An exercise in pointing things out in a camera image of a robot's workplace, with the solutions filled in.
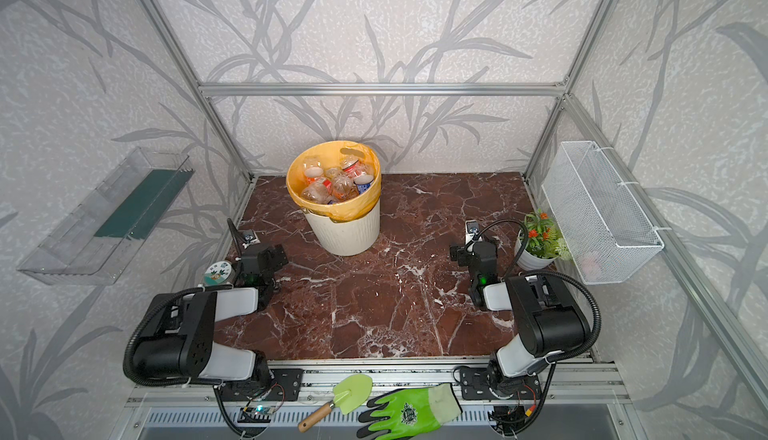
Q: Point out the blue cap water bottle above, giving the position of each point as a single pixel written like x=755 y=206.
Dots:
x=363 y=182

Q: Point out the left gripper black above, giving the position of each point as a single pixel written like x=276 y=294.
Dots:
x=241 y=248

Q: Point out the potted plant with red flowers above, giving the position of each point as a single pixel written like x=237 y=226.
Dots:
x=540 y=243

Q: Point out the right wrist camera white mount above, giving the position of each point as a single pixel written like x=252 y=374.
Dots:
x=472 y=232

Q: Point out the round tub with cartoon lid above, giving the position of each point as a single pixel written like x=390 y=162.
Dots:
x=219 y=273

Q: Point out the green circuit board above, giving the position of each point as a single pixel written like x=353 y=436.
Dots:
x=257 y=414

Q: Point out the green garden trowel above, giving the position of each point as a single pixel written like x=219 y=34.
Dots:
x=348 y=395

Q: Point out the yellow bin liner bag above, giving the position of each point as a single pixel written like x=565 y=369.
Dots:
x=334 y=151

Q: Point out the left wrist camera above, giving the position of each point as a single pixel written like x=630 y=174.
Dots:
x=248 y=237

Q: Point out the white wire mesh basket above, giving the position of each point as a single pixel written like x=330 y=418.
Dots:
x=609 y=235

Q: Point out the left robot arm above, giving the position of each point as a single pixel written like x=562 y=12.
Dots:
x=174 y=342

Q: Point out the red label clear bottle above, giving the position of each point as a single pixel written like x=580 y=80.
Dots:
x=355 y=167

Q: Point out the clear acrylic wall shelf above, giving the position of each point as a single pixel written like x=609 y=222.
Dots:
x=94 y=244

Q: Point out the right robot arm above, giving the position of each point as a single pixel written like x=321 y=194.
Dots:
x=556 y=317

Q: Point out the white ribbed waste bin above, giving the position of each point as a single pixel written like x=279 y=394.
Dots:
x=346 y=238

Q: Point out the green work glove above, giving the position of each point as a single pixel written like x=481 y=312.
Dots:
x=408 y=412

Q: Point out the orange label bottle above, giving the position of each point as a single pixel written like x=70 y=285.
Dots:
x=317 y=192

